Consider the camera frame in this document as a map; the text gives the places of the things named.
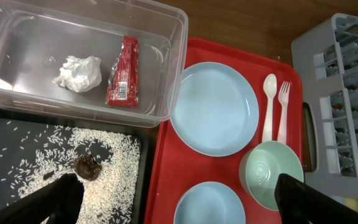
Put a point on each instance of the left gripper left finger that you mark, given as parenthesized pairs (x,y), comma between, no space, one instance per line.
(58,202)

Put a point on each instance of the small light blue bowl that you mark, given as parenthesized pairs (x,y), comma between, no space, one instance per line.
(209,203)

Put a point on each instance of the white plastic fork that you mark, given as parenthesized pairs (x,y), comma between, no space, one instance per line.
(283,98)

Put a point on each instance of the red ketchup packet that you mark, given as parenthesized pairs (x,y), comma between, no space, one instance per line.
(123,82)

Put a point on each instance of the clear plastic bin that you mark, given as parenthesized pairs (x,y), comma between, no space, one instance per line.
(37,37)

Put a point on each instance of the grey dishwasher rack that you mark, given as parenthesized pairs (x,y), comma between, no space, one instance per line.
(326,59)

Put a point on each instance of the brown food scrap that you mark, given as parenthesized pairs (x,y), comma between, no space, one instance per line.
(87,168)

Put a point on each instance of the mint green bowl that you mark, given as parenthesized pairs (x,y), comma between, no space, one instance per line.
(260,167)

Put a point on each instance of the black waste tray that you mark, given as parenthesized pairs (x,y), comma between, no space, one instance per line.
(11,149)

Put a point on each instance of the red serving tray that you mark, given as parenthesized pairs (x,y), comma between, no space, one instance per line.
(177,167)

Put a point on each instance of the large light blue plate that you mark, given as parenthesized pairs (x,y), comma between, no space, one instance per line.
(217,111)

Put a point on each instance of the white plastic spoon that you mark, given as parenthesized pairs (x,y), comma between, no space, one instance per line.
(270,90)

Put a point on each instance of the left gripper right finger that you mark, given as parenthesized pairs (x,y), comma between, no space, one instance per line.
(299,203)

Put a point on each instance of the white rice pile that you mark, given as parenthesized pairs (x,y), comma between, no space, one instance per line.
(110,174)

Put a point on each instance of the white napkin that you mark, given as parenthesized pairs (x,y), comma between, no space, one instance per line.
(79,74)

